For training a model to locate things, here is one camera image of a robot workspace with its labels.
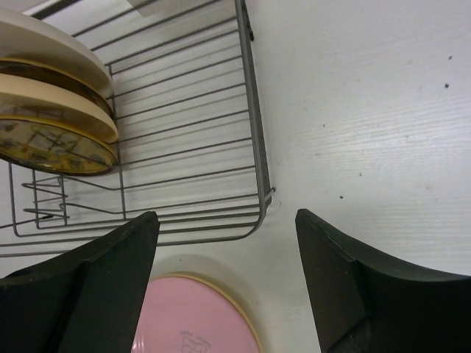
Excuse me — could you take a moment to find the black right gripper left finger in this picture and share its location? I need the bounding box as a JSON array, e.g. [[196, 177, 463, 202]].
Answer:
[[1, 212, 159, 352]]

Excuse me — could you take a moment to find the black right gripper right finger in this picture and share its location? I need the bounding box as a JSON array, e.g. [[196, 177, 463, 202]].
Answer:
[[295, 209, 470, 352]]

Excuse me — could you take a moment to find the pink plate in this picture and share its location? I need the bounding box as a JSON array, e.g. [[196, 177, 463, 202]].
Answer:
[[131, 274, 263, 353]]

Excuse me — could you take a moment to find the brown yellow patterned plate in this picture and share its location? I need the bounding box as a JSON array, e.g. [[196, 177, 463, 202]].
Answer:
[[1, 115, 118, 177]]

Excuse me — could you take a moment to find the black wire dish rack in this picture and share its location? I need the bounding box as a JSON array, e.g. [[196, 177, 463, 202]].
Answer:
[[1, 1, 275, 258]]

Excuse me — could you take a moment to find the cream plate rear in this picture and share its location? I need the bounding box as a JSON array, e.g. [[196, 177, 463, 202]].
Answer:
[[1, 7, 113, 96]]

